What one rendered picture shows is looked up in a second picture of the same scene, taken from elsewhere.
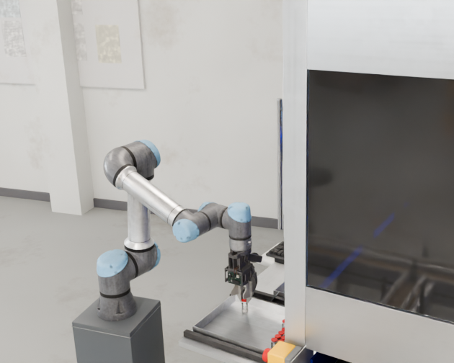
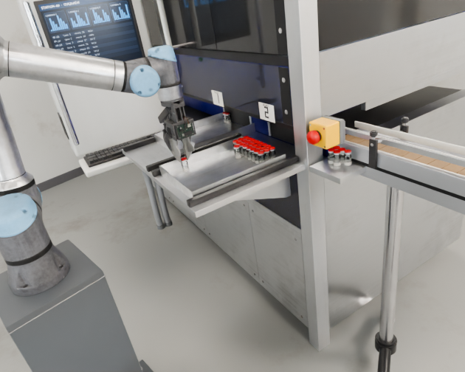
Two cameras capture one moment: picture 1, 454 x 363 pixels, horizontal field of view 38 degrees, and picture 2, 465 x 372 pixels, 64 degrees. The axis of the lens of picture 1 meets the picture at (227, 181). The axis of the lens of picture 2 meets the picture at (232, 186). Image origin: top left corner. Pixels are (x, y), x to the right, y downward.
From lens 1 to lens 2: 1.73 m
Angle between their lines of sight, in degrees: 56
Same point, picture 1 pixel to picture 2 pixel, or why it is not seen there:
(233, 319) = (191, 178)
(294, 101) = not seen: outside the picture
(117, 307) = (54, 261)
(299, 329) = (317, 102)
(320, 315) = (331, 75)
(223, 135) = not seen: outside the picture
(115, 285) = (40, 235)
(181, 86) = not seen: outside the picture
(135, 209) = not seen: outside the picture
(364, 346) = (361, 84)
